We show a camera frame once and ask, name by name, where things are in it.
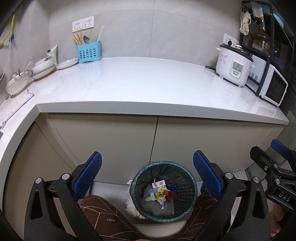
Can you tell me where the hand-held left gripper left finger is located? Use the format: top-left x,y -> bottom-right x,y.
24,151 -> 103,241

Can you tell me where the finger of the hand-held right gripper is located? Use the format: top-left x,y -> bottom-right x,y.
250,146 -> 282,177
271,139 -> 296,163

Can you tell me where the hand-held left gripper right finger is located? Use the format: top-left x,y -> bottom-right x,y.
193,150 -> 271,241

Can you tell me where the red mesh net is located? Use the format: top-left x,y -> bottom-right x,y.
163,190 -> 177,202

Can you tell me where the blue white milk carton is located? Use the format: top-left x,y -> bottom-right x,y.
151,179 -> 166,189

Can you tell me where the dark mesh trash bin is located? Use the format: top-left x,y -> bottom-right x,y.
129,161 -> 198,223

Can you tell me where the yellow wrapper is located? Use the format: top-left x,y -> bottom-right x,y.
155,187 -> 169,202

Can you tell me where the clear bubble wrap sheet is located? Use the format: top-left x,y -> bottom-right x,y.
140,183 -> 175,215

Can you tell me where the person's right hand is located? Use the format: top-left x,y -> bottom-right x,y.
269,204 -> 286,237

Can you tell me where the brown patterned slipper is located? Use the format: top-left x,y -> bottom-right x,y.
185,192 -> 232,241
77,195 -> 139,241

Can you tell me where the white mop head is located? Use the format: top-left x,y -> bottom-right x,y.
125,181 -> 148,219

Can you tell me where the white microwave oven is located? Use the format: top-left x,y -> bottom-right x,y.
245,54 -> 289,107

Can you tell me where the beige corner cabinet door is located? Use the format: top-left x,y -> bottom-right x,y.
6,122 -> 77,232

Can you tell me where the dark blue basin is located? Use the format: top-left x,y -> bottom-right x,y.
273,57 -> 292,72

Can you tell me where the white floral rice cooker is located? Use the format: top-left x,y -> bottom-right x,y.
216,44 -> 255,88

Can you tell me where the black metal rack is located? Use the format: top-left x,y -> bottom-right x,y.
238,0 -> 296,98

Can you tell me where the white knit cloth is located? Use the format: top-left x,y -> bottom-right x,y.
0,89 -> 35,123

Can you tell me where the wooden trivet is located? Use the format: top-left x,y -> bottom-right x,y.
33,70 -> 57,81

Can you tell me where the blue striped plate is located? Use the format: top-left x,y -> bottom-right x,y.
55,58 -> 79,70

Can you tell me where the large white bowl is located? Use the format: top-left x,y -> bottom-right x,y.
31,61 -> 56,75

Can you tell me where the blue utensil holder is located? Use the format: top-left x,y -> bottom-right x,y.
77,41 -> 102,64

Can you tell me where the small white bowl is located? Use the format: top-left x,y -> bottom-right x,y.
35,57 -> 53,66

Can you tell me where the white slanted jug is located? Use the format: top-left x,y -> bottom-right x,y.
46,44 -> 58,65

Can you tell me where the beige mesh dish cloth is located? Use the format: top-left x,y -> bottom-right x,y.
240,10 -> 251,35

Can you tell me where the bundle of wooden chopsticks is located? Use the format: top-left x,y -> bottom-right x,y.
73,29 -> 82,45

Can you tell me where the white handled pot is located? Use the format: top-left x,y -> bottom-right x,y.
6,70 -> 34,95

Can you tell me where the kitchen cleaver black handle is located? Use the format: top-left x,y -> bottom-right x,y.
252,3 -> 266,30

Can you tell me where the yellow cable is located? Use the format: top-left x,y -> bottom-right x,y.
0,14 -> 15,48

